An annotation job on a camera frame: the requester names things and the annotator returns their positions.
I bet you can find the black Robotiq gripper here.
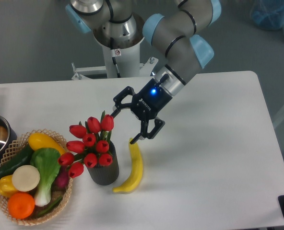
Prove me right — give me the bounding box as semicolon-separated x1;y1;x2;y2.
110;78;174;145

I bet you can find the red tulip bouquet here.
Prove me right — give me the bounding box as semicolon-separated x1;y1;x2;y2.
58;112;114;178

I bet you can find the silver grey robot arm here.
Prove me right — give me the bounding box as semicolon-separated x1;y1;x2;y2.
65;0;221;142

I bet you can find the dark grey ribbed vase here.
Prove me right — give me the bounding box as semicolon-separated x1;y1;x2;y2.
83;140;119;185

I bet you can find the yellow banana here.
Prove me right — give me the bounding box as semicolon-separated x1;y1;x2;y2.
112;138;143;193

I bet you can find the green bok choy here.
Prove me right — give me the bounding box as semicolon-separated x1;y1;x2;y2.
30;148;60;207

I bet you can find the yellow squash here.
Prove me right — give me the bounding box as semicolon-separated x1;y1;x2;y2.
28;133;66;155

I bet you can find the purple red onion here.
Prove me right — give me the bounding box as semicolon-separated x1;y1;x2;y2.
54;166;69;188

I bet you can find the dark green cucumber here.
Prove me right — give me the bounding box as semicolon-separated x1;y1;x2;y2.
0;144;34;179

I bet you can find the green chili pepper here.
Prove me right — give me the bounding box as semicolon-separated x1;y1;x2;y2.
34;196;63;219

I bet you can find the white round radish slice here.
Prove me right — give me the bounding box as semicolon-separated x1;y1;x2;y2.
12;165;40;192

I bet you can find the woven wicker basket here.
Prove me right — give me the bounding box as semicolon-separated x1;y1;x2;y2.
0;129;73;226

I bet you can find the blue plastic bag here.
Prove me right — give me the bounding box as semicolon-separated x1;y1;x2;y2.
250;0;284;35

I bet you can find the orange fruit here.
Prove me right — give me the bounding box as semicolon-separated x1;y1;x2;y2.
7;192;35;219

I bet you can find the yellow bell pepper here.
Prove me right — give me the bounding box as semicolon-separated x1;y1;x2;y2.
0;175;19;198

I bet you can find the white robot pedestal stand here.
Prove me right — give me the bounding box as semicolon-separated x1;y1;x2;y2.
71;42;159;80

